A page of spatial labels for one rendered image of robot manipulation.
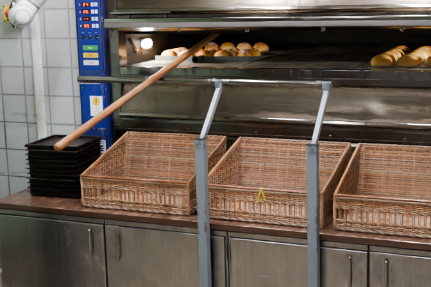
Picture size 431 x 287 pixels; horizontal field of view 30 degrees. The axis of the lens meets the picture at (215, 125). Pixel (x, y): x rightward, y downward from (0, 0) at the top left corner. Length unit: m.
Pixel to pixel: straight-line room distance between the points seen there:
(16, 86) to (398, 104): 2.06
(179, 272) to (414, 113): 1.25
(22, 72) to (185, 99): 0.97
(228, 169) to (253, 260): 0.52
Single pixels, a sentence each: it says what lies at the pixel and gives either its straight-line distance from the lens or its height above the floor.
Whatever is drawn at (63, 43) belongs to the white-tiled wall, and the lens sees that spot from 4.30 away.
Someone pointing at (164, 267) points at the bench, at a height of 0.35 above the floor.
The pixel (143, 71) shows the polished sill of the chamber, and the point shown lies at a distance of 4.07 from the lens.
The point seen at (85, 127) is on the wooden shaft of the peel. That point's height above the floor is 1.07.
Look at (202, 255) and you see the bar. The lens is 3.45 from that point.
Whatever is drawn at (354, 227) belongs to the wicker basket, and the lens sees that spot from 3.31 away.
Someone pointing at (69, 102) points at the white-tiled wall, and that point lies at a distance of 4.32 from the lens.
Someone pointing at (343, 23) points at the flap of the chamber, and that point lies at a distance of 3.53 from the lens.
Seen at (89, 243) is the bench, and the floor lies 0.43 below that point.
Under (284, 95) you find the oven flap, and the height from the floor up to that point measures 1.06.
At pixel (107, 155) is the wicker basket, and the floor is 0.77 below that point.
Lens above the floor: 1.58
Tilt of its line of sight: 10 degrees down
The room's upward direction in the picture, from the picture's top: 2 degrees counter-clockwise
